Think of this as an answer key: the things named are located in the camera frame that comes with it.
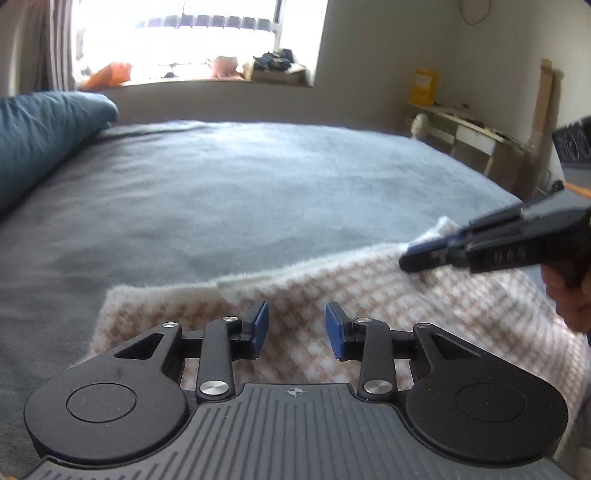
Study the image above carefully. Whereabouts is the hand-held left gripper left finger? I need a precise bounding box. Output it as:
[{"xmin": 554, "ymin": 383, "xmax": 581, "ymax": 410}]
[{"xmin": 115, "ymin": 301, "xmax": 270, "ymax": 402}]

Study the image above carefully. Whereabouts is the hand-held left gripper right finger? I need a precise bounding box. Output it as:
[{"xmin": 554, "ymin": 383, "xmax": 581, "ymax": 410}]
[{"xmin": 325, "ymin": 302, "xmax": 481, "ymax": 401}]

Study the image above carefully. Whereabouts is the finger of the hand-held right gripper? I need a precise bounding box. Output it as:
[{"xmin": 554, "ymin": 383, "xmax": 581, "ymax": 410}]
[
  {"xmin": 399, "ymin": 242, "xmax": 468, "ymax": 274},
  {"xmin": 409, "ymin": 203, "xmax": 525, "ymax": 254}
]

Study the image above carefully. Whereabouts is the pink houndstooth coat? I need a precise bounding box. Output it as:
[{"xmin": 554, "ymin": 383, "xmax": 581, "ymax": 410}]
[{"xmin": 88, "ymin": 216, "xmax": 591, "ymax": 462}]

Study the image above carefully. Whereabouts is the person's right hand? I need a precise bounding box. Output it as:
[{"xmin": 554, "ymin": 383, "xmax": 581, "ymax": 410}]
[{"xmin": 541, "ymin": 267, "xmax": 591, "ymax": 333}]

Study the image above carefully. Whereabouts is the beige wooden desk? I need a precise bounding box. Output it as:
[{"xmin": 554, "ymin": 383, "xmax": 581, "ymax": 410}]
[{"xmin": 406, "ymin": 102, "xmax": 532, "ymax": 195}]

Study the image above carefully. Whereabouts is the white desk drawer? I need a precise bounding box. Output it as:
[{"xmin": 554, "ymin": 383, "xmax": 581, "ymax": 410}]
[{"xmin": 455, "ymin": 124, "xmax": 499, "ymax": 158}]

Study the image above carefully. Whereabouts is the grey bed blanket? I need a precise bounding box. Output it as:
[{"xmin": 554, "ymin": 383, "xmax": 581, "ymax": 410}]
[{"xmin": 0, "ymin": 121, "xmax": 525, "ymax": 462}]

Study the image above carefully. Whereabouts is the yellow box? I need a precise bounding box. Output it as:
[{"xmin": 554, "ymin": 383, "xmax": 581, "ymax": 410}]
[{"xmin": 410, "ymin": 68, "xmax": 439, "ymax": 106}]

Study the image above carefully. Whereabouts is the pink pot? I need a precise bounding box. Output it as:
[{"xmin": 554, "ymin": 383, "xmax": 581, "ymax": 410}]
[{"xmin": 211, "ymin": 55, "xmax": 241, "ymax": 78}]

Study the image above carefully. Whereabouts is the teal pillow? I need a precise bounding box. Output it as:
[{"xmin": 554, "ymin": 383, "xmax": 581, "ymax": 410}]
[{"xmin": 0, "ymin": 91, "xmax": 120, "ymax": 217}]

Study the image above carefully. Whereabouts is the bright window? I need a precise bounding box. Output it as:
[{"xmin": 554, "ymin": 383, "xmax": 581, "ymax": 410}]
[{"xmin": 74, "ymin": 0, "xmax": 328, "ymax": 86}]

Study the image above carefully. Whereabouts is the orange bag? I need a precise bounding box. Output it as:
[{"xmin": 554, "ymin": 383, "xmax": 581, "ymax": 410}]
[{"xmin": 85, "ymin": 62, "xmax": 132, "ymax": 89}]

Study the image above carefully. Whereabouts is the grey striped curtain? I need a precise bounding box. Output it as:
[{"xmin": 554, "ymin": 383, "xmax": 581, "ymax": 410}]
[{"xmin": 39, "ymin": 0, "xmax": 86, "ymax": 93}]

